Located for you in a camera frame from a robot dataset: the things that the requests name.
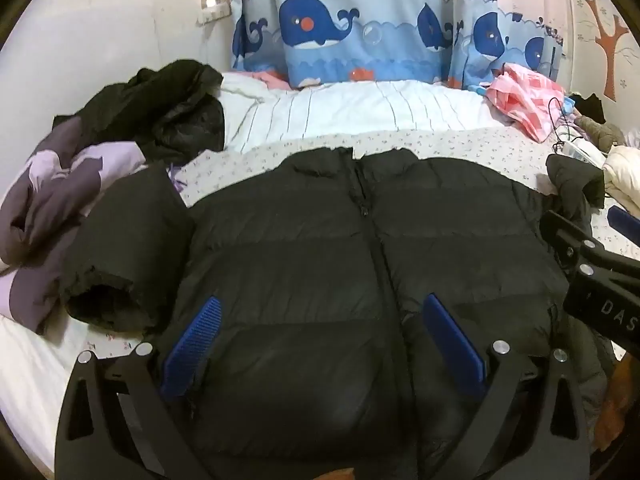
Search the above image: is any cream puffer jacket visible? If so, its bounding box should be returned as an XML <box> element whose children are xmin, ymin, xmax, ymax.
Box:
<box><xmin>602</xmin><ymin>145</ymin><xmax>640</xmax><ymax>211</ymax></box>

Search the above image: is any olive garment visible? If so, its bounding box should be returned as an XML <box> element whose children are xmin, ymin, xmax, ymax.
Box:
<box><xmin>575</xmin><ymin>115</ymin><xmax>626</xmax><ymax>153</ymax></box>

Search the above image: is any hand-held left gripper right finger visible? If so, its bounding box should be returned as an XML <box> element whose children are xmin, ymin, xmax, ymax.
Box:
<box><xmin>424</xmin><ymin>294</ymin><xmax>592</xmax><ymax>480</ymax></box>

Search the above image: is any black cable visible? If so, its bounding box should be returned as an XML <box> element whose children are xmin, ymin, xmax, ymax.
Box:
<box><xmin>547</xmin><ymin>95</ymin><xmax>581</xmax><ymax>151</ymax></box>

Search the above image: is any black crumpled jacket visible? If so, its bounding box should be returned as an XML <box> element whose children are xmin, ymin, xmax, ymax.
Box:
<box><xmin>52</xmin><ymin>58</ymin><xmax>226</xmax><ymax>166</ymax></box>

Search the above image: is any white wall socket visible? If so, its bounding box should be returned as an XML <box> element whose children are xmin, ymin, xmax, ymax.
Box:
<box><xmin>196</xmin><ymin>0</ymin><xmax>232</xmax><ymax>26</ymax></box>

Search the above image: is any black puffer jacket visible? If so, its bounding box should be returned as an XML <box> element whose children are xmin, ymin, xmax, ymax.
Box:
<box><xmin>60</xmin><ymin>146</ymin><xmax>618</xmax><ymax>480</ymax></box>

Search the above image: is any whale print curtain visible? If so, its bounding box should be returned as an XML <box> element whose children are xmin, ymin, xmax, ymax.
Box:
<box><xmin>227</xmin><ymin>0</ymin><xmax>568</xmax><ymax>91</ymax></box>

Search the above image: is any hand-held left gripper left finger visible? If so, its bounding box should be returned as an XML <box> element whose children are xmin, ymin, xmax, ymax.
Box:
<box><xmin>54</xmin><ymin>296</ymin><xmax>223</xmax><ymax>480</ymax></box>

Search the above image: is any brown tree wall sticker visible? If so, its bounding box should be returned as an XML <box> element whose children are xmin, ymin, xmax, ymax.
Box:
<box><xmin>582</xmin><ymin>0</ymin><xmax>631</xmax><ymax>103</ymax></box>

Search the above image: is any purple two-tone jacket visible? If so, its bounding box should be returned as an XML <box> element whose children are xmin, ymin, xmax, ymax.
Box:
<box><xmin>0</xmin><ymin>115</ymin><xmax>148</xmax><ymax>336</ymax></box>

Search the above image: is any pink checked cloth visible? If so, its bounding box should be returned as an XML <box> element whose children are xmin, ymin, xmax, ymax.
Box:
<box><xmin>485</xmin><ymin>62</ymin><xmax>568</xmax><ymax>143</ymax></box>

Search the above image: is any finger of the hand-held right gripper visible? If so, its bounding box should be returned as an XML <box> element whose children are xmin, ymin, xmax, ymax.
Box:
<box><xmin>607</xmin><ymin>206</ymin><xmax>640</xmax><ymax>238</ymax></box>
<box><xmin>540</xmin><ymin>210</ymin><xmax>608</xmax><ymax>281</ymax></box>

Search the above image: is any white striped quilt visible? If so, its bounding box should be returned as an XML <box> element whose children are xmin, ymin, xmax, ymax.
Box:
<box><xmin>220</xmin><ymin>72</ymin><xmax>516</xmax><ymax>153</ymax></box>

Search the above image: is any person's right forearm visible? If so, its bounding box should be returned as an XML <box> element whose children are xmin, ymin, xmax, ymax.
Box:
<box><xmin>597</xmin><ymin>355</ymin><xmax>632</xmax><ymax>453</ymax></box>

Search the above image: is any small black cloth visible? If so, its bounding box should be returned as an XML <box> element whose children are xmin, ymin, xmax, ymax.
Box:
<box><xmin>570</xmin><ymin>92</ymin><xmax>606</xmax><ymax>123</ymax></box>

